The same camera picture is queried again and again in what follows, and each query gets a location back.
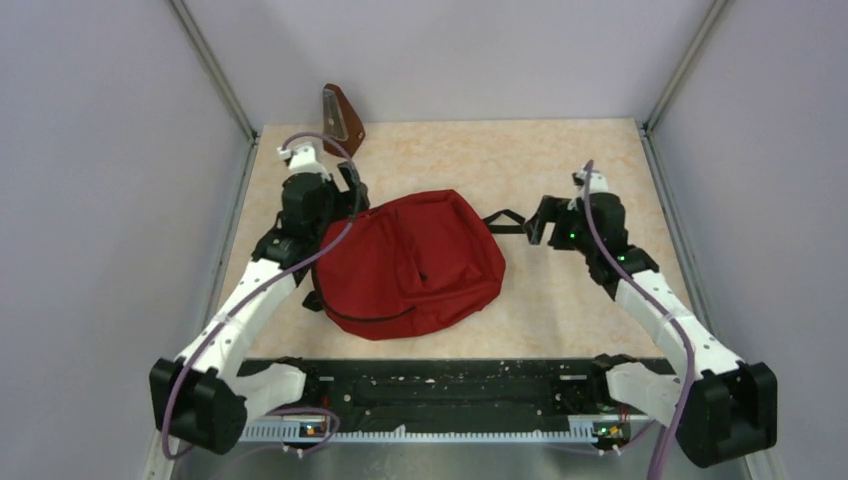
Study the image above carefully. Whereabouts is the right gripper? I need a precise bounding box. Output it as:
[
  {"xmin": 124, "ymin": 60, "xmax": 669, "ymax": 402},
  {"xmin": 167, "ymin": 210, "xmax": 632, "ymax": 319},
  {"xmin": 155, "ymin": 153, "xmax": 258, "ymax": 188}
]
[{"xmin": 522, "ymin": 195, "xmax": 596, "ymax": 257}]

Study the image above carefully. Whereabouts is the red backpack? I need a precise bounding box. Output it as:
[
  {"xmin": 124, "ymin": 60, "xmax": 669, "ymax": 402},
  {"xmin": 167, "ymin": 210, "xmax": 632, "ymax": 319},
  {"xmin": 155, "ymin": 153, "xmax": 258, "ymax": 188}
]
[{"xmin": 302, "ymin": 190, "xmax": 525, "ymax": 341}]

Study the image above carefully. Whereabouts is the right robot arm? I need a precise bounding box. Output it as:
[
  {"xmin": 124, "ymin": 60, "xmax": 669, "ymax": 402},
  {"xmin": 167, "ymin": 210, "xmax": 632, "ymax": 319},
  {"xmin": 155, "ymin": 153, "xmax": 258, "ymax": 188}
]
[{"xmin": 523, "ymin": 193, "xmax": 778, "ymax": 468}]

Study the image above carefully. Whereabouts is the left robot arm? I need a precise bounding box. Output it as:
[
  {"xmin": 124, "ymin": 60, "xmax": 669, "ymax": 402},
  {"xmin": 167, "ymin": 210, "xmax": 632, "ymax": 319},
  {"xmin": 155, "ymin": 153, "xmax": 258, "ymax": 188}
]
[{"xmin": 149, "ymin": 158, "xmax": 367, "ymax": 460}]

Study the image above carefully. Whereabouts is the brown wooden metronome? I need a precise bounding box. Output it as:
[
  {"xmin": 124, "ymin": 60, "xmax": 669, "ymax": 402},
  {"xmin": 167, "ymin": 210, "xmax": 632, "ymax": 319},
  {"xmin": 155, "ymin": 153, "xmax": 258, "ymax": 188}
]
[{"xmin": 322, "ymin": 83, "xmax": 366, "ymax": 157}]

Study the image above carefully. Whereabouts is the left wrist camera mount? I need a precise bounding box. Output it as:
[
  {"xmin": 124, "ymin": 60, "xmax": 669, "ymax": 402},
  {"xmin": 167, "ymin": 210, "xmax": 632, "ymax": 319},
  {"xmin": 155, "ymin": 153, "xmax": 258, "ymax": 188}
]
[{"xmin": 276, "ymin": 142, "xmax": 331, "ymax": 181}]

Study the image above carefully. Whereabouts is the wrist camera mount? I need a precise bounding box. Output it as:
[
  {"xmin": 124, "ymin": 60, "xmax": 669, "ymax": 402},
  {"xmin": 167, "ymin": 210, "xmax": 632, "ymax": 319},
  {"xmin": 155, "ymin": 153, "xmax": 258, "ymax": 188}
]
[
  {"xmin": 572, "ymin": 169, "xmax": 610, "ymax": 198},
  {"xmin": 276, "ymin": 142, "xmax": 331, "ymax": 181}
]

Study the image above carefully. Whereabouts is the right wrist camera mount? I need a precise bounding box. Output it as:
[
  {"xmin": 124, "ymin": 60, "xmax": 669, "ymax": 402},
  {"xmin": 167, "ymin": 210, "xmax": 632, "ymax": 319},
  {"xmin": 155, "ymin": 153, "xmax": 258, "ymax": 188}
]
[{"xmin": 572, "ymin": 169, "xmax": 610, "ymax": 198}]

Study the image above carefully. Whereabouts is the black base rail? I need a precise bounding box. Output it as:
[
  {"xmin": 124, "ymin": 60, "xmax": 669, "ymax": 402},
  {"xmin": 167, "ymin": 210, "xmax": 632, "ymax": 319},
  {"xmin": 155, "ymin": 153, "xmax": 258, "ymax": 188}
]
[{"xmin": 245, "ymin": 354, "xmax": 654, "ymax": 439}]

